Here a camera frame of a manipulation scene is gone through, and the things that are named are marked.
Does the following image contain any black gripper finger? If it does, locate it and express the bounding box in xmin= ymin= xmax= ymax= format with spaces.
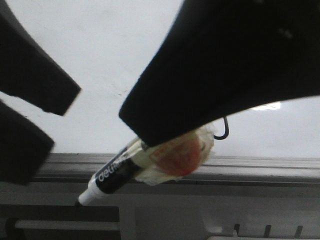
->
xmin=0 ymin=4 xmax=81 ymax=116
xmin=119 ymin=0 xmax=320 ymax=147

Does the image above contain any black white whiteboard marker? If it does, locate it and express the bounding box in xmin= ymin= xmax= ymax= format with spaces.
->
xmin=74 ymin=123 xmax=215 ymax=207

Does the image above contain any grey under-table rack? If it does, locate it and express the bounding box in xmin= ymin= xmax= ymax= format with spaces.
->
xmin=0 ymin=182 xmax=320 ymax=240

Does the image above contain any white whiteboard with grey frame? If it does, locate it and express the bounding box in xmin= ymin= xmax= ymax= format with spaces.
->
xmin=0 ymin=0 xmax=320 ymax=187

